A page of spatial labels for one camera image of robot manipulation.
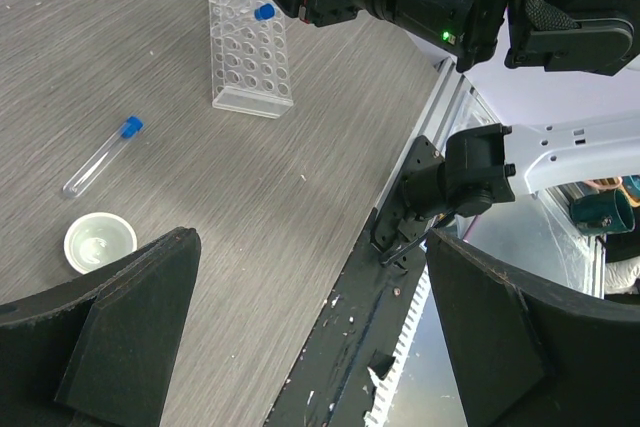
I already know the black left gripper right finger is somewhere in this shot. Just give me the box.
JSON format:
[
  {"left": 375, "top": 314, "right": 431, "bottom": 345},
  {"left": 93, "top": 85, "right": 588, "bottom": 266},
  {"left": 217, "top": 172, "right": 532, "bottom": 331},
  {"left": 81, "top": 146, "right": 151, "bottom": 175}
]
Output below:
[{"left": 426, "top": 230, "right": 639, "bottom": 426}]

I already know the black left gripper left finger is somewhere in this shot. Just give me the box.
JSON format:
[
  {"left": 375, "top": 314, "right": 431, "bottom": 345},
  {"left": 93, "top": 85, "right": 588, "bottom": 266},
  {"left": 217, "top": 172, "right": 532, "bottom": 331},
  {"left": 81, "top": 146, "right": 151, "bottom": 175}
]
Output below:
[{"left": 1, "top": 227, "right": 201, "bottom": 426}]

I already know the blue-capped test tube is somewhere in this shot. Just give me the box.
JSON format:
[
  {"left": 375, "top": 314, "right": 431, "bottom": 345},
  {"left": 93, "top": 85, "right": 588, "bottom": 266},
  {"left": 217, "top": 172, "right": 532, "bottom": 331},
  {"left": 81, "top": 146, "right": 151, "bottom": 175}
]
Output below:
[
  {"left": 62, "top": 116, "right": 144, "bottom": 198},
  {"left": 253, "top": 3, "right": 276, "bottom": 22}
]

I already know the clear acrylic test tube rack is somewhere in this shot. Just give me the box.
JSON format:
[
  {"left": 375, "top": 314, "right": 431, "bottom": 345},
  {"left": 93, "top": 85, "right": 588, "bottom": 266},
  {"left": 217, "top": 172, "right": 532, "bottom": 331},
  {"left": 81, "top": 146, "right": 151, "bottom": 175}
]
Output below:
[{"left": 208, "top": 0, "right": 294, "bottom": 119}]

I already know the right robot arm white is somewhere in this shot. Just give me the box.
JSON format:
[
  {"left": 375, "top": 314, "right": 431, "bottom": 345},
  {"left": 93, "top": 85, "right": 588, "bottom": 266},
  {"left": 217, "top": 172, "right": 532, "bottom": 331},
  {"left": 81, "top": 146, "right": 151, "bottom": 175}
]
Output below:
[{"left": 273, "top": 0, "right": 639, "bottom": 264}]

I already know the white ceramic crucible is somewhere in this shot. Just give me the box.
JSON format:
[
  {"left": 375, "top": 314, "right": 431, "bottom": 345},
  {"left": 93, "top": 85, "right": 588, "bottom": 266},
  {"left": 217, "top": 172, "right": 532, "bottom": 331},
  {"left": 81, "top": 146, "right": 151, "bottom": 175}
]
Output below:
[{"left": 63, "top": 212, "right": 138, "bottom": 275}]

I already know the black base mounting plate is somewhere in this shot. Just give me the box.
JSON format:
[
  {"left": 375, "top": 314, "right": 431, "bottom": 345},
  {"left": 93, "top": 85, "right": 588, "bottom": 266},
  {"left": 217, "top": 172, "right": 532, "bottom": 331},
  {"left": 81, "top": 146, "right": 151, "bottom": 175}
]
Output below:
[{"left": 264, "top": 215, "right": 428, "bottom": 426}]

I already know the white slotted cable duct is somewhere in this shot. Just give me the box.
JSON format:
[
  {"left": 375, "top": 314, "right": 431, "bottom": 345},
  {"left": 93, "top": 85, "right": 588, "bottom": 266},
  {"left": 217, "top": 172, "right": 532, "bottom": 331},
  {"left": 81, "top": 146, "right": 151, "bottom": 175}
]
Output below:
[{"left": 364, "top": 266, "right": 431, "bottom": 427}]

